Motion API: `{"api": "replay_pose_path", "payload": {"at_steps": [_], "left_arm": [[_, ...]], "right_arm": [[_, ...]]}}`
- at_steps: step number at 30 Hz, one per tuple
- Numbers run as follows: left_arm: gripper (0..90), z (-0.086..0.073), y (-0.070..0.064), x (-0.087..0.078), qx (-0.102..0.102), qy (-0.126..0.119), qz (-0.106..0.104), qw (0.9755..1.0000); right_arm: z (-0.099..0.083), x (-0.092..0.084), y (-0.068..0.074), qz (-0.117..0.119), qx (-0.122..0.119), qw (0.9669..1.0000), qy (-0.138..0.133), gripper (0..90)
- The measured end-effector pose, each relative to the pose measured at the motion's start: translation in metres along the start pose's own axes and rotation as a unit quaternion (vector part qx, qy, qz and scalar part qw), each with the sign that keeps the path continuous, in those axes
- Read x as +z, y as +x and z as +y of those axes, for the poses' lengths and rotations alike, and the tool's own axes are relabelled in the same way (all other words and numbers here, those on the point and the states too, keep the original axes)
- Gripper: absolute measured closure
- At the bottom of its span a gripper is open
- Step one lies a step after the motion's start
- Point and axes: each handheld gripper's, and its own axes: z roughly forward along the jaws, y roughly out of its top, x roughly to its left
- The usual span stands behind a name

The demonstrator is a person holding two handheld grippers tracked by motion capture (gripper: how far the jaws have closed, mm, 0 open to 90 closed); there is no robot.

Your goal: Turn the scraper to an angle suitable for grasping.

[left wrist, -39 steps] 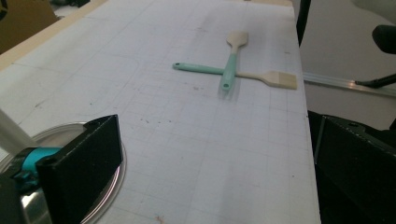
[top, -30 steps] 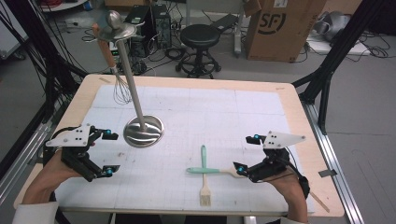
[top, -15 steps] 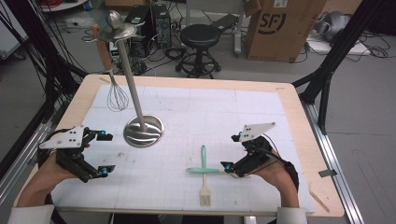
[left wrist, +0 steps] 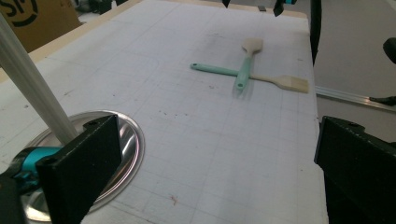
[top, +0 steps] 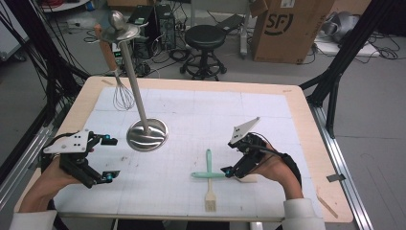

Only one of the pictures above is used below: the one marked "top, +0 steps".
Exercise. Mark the large cardboard box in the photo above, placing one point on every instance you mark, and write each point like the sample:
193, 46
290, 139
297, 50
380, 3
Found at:
287, 41

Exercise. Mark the black computer tower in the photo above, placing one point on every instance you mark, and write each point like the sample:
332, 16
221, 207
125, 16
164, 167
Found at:
145, 19
166, 25

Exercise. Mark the black round stool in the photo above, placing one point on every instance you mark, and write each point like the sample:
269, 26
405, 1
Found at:
205, 36

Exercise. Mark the person's right hand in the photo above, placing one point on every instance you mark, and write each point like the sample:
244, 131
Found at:
276, 169

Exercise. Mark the white desk leg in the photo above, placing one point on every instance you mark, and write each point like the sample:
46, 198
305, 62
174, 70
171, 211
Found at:
244, 32

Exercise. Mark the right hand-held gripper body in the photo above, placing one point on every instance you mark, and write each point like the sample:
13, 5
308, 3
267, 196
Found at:
252, 153

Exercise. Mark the steel utensil stand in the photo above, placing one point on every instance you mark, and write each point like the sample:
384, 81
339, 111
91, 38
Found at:
137, 92

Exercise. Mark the white grid mat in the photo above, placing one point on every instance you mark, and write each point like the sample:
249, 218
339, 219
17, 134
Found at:
191, 121

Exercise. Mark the small device with green display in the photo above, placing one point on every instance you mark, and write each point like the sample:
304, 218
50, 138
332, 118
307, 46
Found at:
118, 56

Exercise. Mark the black metal frame stand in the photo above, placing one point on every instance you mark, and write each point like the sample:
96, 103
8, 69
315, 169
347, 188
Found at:
348, 51
48, 57

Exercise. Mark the person's left hand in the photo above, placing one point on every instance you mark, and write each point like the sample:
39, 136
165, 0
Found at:
54, 179

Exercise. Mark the aluminium floor rail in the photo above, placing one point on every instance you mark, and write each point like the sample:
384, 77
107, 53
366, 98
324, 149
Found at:
22, 159
341, 166

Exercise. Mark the grey tape strip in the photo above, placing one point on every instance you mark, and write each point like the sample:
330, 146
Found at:
335, 177

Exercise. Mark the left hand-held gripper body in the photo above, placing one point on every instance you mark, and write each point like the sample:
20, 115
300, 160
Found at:
68, 143

